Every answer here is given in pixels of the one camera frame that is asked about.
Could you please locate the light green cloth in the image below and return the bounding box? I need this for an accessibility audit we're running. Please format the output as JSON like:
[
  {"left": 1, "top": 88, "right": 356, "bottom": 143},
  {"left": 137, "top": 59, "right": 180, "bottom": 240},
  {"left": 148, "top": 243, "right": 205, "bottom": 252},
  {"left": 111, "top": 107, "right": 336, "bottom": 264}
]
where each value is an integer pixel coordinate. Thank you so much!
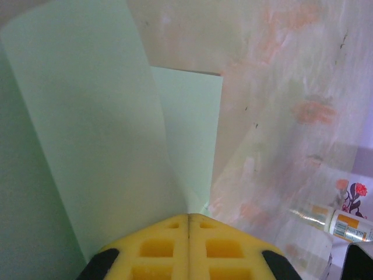
[{"left": 0, "top": 0, "right": 224, "bottom": 263}]

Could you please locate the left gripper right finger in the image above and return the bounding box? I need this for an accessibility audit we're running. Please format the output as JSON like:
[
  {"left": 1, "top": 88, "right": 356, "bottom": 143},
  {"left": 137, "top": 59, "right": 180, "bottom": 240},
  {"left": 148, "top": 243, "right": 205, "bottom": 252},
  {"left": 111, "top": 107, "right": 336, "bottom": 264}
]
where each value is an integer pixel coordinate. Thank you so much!
[{"left": 189, "top": 213, "right": 298, "bottom": 280}]

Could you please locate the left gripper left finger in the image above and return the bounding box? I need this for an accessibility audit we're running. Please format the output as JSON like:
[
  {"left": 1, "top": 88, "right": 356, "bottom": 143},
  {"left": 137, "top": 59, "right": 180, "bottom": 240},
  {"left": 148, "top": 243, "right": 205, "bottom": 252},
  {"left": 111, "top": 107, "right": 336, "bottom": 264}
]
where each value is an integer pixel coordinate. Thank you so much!
[{"left": 77, "top": 213, "right": 190, "bottom": 280}]

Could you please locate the small white glue bottle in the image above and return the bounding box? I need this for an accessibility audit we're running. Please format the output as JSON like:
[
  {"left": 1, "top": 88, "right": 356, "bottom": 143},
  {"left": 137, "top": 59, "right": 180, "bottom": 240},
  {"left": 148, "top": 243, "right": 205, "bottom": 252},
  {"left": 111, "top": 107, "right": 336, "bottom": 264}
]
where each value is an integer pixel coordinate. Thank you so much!
[{"left": 287, "top": 204, "right": 373, "bottom": 243}]

